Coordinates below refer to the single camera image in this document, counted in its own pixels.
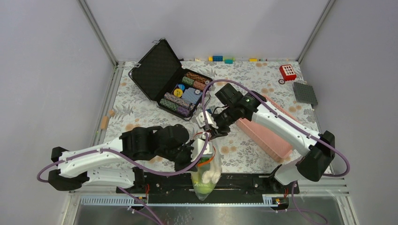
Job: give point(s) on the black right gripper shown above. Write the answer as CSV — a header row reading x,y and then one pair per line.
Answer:
x,y
221,131

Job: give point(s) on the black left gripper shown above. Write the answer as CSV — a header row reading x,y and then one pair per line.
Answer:
x,y
179,167

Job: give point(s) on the clear zip bag orange zipper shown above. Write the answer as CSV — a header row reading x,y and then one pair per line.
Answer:
x,y
209,169

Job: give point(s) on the green toy cabbage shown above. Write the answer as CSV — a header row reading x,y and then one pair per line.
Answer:
x,y
203,188

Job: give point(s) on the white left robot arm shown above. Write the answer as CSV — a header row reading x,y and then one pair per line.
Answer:
x,y
89,167

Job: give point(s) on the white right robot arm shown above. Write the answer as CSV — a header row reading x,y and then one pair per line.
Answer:
x,y
314,147

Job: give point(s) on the blue playing card deck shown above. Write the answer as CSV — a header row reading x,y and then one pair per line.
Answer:
x,y
192,95

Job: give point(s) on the pink plastic basket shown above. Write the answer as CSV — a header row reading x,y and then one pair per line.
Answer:
x,y
275,146

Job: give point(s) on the yellow big blind button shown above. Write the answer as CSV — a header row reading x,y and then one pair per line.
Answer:
x,y
178,92

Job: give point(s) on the floral tablecloth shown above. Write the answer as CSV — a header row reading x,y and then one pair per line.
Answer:
x,y
239,153

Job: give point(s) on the red toy block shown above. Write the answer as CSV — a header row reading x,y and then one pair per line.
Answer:
x,y
287,72

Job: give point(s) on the black poker chip case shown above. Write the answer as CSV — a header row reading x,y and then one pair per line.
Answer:
x,y
159,72

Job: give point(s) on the wooden block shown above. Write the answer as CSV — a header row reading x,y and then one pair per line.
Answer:
x,y
104,123

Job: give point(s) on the grey studded baseplate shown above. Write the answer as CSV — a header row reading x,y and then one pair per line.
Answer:
x,y
304,93

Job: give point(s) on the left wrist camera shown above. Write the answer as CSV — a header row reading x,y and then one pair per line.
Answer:
x,y
198,145

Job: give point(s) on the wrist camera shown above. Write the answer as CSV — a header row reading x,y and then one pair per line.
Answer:
x,y
198,145
205,121

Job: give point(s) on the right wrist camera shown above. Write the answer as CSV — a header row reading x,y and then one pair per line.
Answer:
x,y
205,121

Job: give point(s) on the teal brick at wall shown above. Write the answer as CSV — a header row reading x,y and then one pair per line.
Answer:
x,y
228,61

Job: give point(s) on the blue brick at wall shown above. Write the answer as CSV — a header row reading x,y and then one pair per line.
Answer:
x,y
217,58

